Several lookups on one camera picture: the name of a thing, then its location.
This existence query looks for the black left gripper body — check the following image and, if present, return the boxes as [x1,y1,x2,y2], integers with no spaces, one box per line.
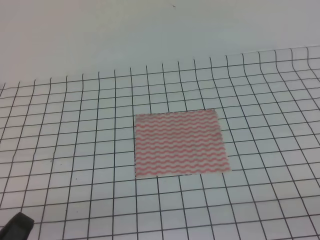
[0,212,34,240]

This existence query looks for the pink wavy striped towel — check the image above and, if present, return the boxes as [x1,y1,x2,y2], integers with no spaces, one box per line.
[135,109,231,179]

